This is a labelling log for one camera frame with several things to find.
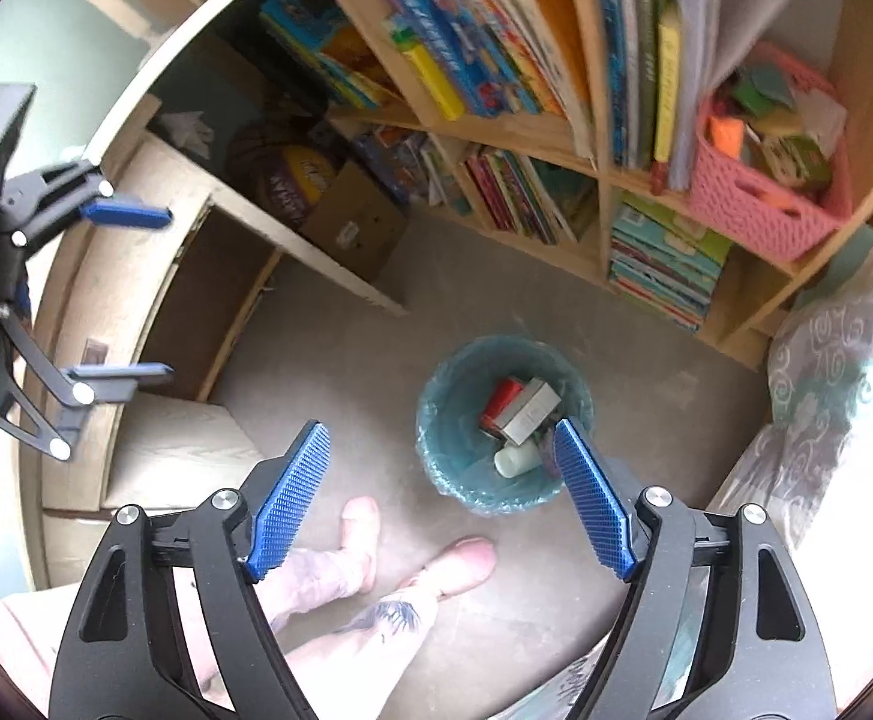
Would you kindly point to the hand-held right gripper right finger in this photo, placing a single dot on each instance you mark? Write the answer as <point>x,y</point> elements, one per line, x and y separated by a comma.
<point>594,499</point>

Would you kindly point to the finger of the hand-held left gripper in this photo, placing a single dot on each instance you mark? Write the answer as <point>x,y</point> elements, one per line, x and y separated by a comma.
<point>125,373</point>
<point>129,214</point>

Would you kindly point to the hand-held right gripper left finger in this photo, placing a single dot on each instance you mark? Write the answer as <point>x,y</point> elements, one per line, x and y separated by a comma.
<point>290,502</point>

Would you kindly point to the white box with gold edges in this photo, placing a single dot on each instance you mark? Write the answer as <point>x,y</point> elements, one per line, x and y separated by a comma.
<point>532,409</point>

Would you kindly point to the bin with blue liner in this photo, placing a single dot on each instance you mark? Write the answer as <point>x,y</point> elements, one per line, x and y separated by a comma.
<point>466,397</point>

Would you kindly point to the person's left leg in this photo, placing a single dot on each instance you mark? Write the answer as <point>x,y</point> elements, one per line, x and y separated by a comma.
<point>324,577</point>

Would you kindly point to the wooden cabinet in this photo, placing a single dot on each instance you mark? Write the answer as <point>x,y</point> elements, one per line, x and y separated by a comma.
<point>181,300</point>

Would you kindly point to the crumpled white paper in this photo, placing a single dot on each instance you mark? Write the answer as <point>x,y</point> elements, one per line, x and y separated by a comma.
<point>185,133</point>

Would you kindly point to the person's bare feet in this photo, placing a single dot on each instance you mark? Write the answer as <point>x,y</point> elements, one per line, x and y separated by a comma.
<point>376,630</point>

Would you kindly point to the brown basketball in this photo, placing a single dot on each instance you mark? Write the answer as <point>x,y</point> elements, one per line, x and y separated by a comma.
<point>279,172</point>

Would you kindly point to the brown cardboard box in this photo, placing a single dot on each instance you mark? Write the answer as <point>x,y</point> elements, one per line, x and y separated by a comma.
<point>354,225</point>

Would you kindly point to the stack of flat green books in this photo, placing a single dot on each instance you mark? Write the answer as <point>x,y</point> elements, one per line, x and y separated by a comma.
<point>661,262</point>

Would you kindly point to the grey swirl patterned blanket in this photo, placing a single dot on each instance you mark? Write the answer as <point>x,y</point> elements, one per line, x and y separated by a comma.
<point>826,405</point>

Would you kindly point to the row of blue picture books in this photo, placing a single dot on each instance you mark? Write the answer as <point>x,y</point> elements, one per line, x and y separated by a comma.
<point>316,37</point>

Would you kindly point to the row of leaning picture books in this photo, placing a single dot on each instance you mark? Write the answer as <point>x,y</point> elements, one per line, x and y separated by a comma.
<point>399,161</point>

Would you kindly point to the row of small red books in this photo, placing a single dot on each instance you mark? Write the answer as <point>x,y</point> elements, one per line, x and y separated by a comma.
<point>519,195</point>

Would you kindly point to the pink plastic basket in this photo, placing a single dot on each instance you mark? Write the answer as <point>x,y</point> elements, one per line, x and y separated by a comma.
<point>751,202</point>

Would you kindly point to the wooden bookshelf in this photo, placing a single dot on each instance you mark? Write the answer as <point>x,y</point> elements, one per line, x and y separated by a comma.
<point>594,142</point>

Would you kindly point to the row of colourful picture books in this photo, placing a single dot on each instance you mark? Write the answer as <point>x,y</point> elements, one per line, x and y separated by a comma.
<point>474,30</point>

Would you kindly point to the pile of coloured paper pieces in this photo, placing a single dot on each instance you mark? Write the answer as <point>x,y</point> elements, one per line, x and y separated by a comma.
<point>774,127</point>

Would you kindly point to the row of green tall books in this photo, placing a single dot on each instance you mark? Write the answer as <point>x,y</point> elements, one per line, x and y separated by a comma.
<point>646,60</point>

